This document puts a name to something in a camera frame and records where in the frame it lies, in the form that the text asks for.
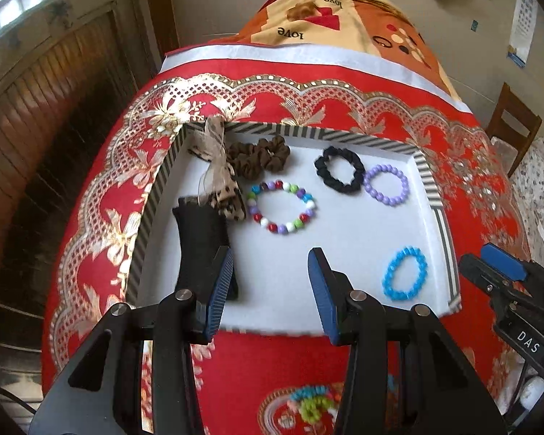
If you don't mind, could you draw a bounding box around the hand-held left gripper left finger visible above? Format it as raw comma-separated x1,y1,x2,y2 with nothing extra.
29,245,235,435

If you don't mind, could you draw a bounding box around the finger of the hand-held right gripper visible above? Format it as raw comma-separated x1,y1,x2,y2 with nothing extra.
458,254,523,310
481,242,527,282

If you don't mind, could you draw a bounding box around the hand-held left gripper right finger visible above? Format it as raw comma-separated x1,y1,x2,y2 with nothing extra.
307,247,508,435

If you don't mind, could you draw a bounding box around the black cloth hair accessory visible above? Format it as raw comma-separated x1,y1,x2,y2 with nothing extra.
171,195,240,302

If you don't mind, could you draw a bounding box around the striped-rim white tray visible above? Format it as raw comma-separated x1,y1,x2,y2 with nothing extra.
126,120,462,337

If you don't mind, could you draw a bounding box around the multicolour bead bracelet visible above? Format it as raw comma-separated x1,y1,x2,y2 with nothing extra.
247,180,317,237

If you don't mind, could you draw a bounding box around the leopard print hair bow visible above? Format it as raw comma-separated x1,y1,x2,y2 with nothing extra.
188,117,247,224

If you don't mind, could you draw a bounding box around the purple bead bracelet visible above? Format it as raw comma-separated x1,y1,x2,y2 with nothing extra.
363,164,411,207

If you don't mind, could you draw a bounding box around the black scrunchie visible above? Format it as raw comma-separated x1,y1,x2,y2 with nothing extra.
314,146,367,192

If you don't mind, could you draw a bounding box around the brown scrunchie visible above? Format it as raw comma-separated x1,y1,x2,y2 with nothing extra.
227,135,291,178

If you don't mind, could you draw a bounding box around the white floral cloth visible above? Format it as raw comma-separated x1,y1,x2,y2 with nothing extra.
490,136,544,264

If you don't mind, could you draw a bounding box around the red floral tablecloth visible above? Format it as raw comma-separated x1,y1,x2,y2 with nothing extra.
41,43,533,435

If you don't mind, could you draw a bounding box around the wooden chair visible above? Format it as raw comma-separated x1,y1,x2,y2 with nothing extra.
486,82,543,177

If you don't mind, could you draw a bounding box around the wooden louvered door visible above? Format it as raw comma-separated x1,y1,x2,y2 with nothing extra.
0,9,164,372

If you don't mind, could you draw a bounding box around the printed blanket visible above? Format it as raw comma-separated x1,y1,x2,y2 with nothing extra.
238,0,463,100

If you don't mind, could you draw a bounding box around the black cable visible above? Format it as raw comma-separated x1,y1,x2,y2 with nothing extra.
503,362,533,424

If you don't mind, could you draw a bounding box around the blue coil hair tie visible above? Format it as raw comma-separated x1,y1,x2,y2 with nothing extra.
294,385,334,402

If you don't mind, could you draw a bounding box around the green and blue bead bracelet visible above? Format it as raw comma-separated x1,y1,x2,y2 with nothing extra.
288,395,342,412

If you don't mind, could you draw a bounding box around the wall calendar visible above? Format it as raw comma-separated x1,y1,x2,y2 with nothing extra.
508,0,539,69

